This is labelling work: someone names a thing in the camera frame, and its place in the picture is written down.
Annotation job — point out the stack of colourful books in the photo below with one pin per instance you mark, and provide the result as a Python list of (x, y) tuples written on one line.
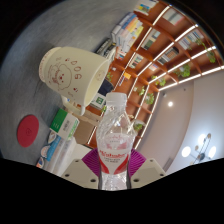
[(128, 31)]

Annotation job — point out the beige upholstered chair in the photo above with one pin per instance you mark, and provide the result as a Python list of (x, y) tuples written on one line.
[(85, 131)]

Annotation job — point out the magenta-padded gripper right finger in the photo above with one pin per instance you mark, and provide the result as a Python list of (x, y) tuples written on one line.
[(148, 171)]

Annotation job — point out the clear plastic water bottle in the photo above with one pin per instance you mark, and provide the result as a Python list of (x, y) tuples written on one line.
[(115, 146)]

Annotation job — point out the white flat box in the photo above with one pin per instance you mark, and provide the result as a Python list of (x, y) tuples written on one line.
[(68, 155)]

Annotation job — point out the blue flat box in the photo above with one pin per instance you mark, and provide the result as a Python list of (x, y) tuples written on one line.
[(55, 148)]

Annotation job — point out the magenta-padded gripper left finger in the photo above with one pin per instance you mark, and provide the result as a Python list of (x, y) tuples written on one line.
[(78, 173)]

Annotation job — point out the stack of magazines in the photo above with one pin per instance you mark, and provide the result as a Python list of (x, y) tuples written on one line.
[(106, 47)]

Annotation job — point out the flat round red coaster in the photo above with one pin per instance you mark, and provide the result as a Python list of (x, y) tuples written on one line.
[(28, 131)]

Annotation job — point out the tall green-white carton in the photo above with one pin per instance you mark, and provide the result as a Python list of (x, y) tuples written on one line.
[(97, 100)]

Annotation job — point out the cream printed mug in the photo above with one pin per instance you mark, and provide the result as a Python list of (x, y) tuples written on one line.
[(76, 71)]

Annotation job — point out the wooden shelf unit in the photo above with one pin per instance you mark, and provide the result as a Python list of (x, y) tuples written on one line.
[(160, 50)]

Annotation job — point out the green and white box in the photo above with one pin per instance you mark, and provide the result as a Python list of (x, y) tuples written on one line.
[(65, 124)]

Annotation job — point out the small oval packet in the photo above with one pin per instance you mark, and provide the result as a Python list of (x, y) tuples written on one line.
[(43, 151), (51, 136), (39, 163)]

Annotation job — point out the chair with dark jacket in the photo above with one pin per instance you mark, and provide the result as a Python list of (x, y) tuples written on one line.
[(106, 87)]

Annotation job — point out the round recessed ceiling light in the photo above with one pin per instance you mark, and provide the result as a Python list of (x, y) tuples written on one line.
[(170, 103)]

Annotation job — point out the branched ceiling lamp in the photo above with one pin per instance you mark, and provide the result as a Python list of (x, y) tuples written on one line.
[(200, 150)]

